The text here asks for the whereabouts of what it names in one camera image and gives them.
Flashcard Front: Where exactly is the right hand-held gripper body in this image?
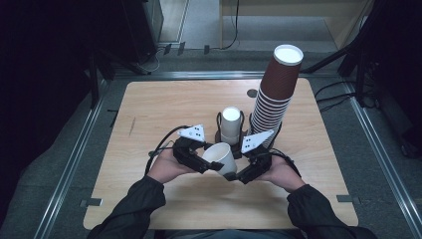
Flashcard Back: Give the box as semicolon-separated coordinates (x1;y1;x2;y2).
236;129;276;185

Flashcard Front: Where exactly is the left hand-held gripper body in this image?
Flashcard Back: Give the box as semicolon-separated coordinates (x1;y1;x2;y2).
172;123;214;174

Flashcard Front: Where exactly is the single white paper cup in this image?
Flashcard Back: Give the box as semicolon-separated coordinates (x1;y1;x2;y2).
202;141;239;176

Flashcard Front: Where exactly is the dark wooden wire cup holder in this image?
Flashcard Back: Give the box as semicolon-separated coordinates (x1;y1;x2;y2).
213;110;284;159

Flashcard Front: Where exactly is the stack of brown paper cups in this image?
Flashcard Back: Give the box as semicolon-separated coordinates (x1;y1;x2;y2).
249;44;305;149

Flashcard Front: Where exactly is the person's right hand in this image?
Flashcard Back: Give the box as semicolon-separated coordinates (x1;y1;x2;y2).
257;154;307;194

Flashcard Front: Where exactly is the person's left hand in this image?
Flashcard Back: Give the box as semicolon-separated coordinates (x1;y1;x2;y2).
146;147;197;185

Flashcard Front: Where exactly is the black metal stand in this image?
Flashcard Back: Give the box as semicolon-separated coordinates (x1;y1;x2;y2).
88;49;153;111

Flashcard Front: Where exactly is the black tripod stand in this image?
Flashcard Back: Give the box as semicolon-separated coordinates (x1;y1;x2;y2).
300;0;422;111

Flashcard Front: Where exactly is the black cabinet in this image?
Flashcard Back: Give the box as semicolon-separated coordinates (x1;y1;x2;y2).
120;0;165;64

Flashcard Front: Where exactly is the light wooden furniture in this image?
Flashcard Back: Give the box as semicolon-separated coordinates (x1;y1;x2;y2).
218;0;376;51

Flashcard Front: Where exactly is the right hand-held gripper cable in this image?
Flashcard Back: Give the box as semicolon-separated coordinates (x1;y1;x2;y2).
270;147;303;177

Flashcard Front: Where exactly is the hand-held gripper cable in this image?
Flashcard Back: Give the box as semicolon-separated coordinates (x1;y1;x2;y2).
143;124;192;177
270;147;303;177

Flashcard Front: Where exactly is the left hand-held gripper cable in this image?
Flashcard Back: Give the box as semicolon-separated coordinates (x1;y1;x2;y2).
143;124;192;177

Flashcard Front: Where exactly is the white floor cable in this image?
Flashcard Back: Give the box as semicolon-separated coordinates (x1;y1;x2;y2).
137;46;167;75

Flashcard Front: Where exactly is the grey metal table bracket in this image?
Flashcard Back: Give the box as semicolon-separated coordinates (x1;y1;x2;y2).
335;194;361;205
79;197;104;208

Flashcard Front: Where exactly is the black floor cable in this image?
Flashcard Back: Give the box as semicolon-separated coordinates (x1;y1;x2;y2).
313;79;356;100
317;93;357;114

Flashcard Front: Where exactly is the aluminium frame rail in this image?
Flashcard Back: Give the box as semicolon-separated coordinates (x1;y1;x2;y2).
342;79;422;239
33;79;110;239

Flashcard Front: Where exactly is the hanging black cable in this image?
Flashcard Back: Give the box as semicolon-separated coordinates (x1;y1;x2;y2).
212;0;241;52

